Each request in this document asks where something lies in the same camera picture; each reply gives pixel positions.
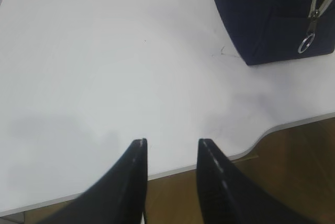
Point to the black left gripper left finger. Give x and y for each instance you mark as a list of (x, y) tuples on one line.
[(118, 197)]

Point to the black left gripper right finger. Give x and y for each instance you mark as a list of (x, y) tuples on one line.
[(226, 195)]

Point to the navy blue lunch bag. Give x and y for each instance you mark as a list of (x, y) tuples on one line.
[(266, 31)]

